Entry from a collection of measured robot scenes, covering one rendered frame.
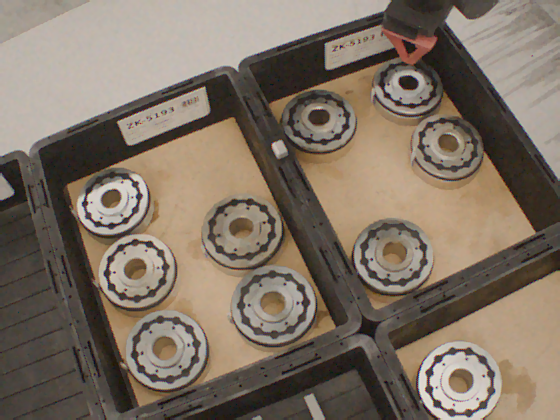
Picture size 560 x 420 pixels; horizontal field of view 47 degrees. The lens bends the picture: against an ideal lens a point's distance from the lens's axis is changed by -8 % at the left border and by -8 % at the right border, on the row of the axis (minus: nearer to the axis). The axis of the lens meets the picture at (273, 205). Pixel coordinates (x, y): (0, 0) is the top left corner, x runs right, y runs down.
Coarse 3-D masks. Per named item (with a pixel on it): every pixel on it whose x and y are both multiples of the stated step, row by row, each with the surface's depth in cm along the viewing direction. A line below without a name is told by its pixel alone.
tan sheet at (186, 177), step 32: (224, 128) 98; (128, 160) 96; (160, 160) 96; (192, 160) 96; (224, 160) 95; (160, 192) 94; (192, 192) 93; (224, 192) 93; (256, 192) 93; (160, 224) 91; (192, 224) 91; (96, 256) 90; (192, 256) 89; (288, 256) 88; (192, 288) 87; (224, 288) 87; (128, 320) 85; (224, 320) 85; (320, 320) 84; (160, 352) 83; (224, 352) 83; (256, 352) 82
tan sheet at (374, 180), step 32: (288, 96) 100; (352, 96) 99; (384, 128) 96; (352, 160) 94; (384, 160) 94; (320, 192) 92; (352, 192) 92; (384, 192) 91; (416, 192) 91; (448, 192) 91; (480, 192) 90; (352, 224) 90; (416, 224) 89; (448, 224) 89; (480, 224) 88; (512, 224) 88; (384, 256) 87; (448, 256) 87; (480, 256) 86
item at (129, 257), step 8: (128, 256) 85; (136, 256) 85; (144, 256) 85; (120, 264) 85; (152, 264) 85; (120, 272) 84; (152, 272) 84; (120, 280) 84; (128, 280) 84; (136, 280) 84; (144, 280) 84; (136, 288) 84
